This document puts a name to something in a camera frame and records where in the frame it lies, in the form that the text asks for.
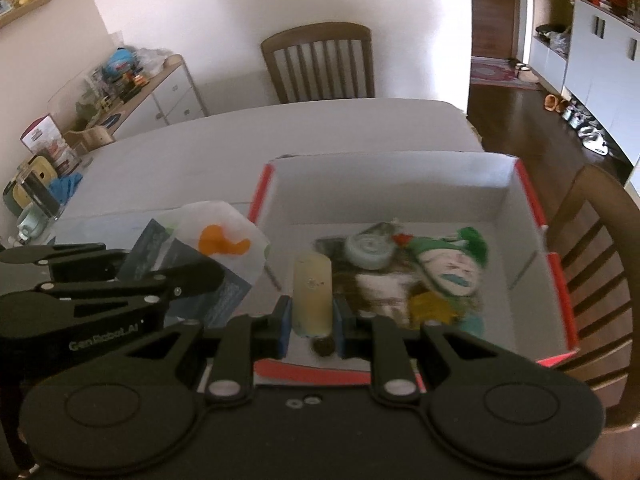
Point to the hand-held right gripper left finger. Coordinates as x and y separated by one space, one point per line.
282 330

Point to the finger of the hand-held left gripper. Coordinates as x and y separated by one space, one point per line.
75 256
190 277

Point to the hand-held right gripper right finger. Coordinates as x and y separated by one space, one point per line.
341 330

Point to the beige cylinder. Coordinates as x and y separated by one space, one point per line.
312 295

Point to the printed clear plastic bag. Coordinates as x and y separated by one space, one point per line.
235 220

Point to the teal round toy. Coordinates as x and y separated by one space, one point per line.
370 250

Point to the yellow box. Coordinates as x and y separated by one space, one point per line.
432 307

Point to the painted mask ornament green tassel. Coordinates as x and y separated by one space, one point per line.
450 270

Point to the small doll figure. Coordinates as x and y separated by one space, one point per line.
472 325

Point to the red cardboard box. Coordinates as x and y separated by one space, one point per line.
400 190

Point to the pale green mug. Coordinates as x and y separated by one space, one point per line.
31 225

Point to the blue cloth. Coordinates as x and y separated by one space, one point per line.
67 187

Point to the tall glass jar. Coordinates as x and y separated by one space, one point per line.
42 195

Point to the yellow green container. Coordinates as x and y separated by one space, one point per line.
12 195

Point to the small drinking glass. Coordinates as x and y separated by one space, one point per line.
81 154

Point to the red white printed carton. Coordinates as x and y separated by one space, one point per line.
42 135

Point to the white sideboard cabinet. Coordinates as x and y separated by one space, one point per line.
172 95

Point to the blue toy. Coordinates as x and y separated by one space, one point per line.
119 60

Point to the crumpled clear plastic bag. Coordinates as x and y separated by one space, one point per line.
150 60

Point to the wooden dining chair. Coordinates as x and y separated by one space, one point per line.
600 195
317 32

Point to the red patterned doormat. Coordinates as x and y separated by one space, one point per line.
495 75

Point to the orange slippers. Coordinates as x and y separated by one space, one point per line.
555 102

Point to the white slippers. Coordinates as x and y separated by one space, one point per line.
526 72

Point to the row of shoes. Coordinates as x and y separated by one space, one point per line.
587 130

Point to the brown entry door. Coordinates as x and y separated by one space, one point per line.
495 10

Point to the white hallway cabinet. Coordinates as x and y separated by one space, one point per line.
600 60

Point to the wooden wall shelf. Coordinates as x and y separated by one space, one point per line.
30 7

